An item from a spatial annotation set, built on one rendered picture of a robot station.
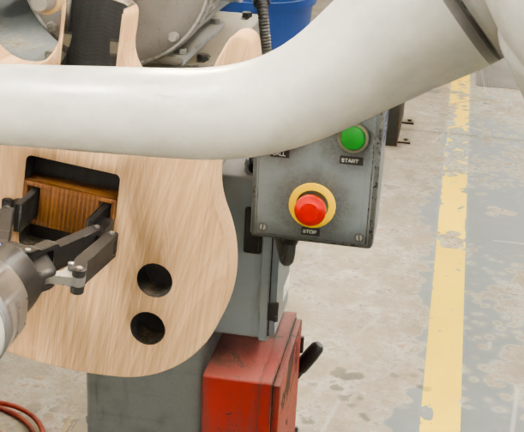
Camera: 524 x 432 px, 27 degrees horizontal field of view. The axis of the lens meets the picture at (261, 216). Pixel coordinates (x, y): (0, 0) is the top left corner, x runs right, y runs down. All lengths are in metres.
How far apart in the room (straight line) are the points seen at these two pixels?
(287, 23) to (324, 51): 3.40
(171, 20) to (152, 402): 0.67
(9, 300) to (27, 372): 2.04
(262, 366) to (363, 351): 1.36
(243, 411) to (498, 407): 1.29
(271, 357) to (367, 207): 0.45
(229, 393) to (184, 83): 1.04
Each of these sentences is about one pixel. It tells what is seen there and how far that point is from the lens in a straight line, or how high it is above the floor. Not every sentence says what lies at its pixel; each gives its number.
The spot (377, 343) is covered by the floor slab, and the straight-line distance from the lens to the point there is 3.10.
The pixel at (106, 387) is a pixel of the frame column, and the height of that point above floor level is 0.56.
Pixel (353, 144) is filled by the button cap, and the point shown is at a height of 1.06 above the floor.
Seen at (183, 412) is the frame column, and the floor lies 0.53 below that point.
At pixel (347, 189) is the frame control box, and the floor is 1.00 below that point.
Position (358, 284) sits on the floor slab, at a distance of 3.44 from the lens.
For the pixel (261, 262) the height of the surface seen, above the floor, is 0.79.
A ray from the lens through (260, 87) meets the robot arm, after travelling 0.68.
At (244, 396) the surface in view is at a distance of 1.68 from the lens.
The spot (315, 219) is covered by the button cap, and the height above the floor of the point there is 0.97.
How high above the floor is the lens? 1.47
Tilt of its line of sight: 22 degrees down
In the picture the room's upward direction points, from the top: 3 degrees clockwise
